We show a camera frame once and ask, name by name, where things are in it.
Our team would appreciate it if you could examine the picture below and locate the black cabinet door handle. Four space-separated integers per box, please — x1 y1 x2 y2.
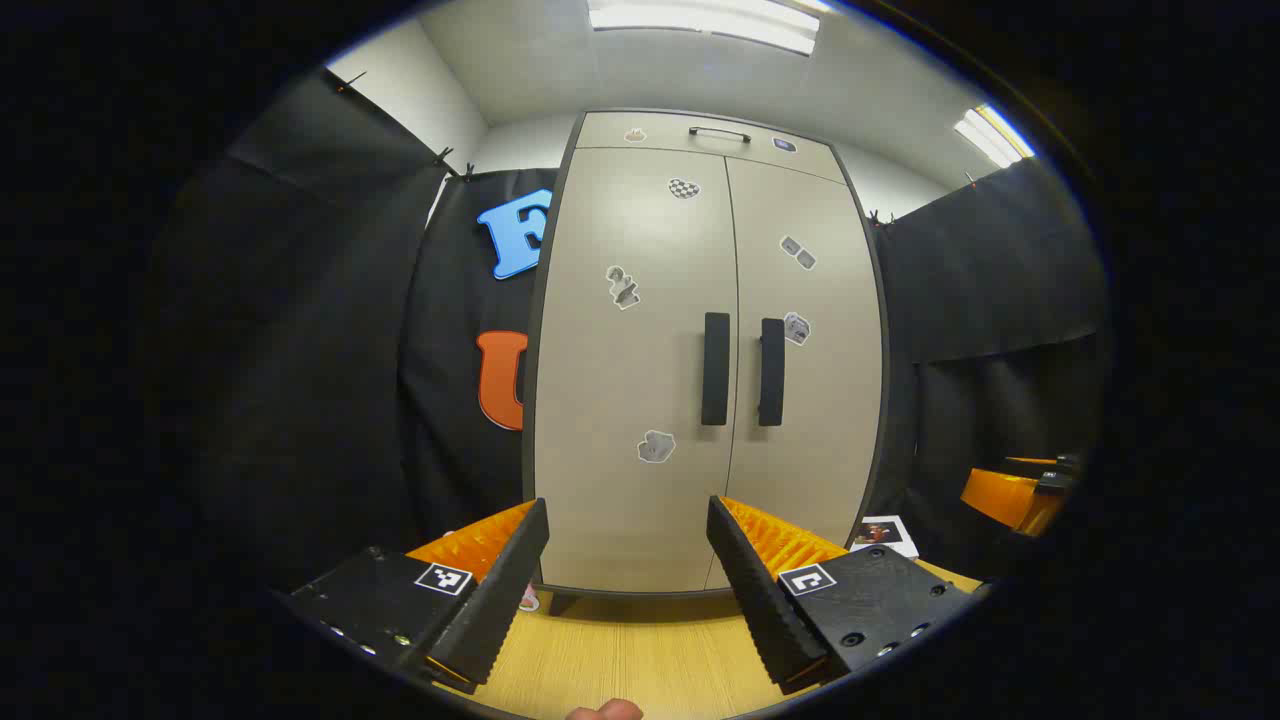
700 312 732 427
757 318 787 428

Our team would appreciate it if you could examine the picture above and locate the beige cabinet door checkered sticker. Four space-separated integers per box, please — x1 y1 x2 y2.
533 148 741 593

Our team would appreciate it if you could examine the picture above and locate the long ceiling light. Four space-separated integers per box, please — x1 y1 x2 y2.
585 0 821 56

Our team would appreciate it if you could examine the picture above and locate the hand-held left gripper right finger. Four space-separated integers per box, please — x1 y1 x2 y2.
706 494 978 697

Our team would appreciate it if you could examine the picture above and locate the beige cabinet drawer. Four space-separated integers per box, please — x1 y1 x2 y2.
575 110 849 184

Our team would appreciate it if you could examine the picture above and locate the beige double-door shoe cabinet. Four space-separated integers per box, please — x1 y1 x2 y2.
520 108 891 601

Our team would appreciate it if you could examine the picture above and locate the small ceiling light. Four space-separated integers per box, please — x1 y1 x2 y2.
953 103 1036 169

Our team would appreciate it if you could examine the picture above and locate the beige cabinet door box sticker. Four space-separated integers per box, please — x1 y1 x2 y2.
705 158 884 591

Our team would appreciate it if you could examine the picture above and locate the printed photo card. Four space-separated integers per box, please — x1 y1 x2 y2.
850 515 919 559

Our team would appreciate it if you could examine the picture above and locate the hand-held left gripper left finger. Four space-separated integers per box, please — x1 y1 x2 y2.
283 497 552 693

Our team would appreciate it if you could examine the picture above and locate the black backdrop cloth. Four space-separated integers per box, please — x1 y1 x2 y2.
150 70 1111 601

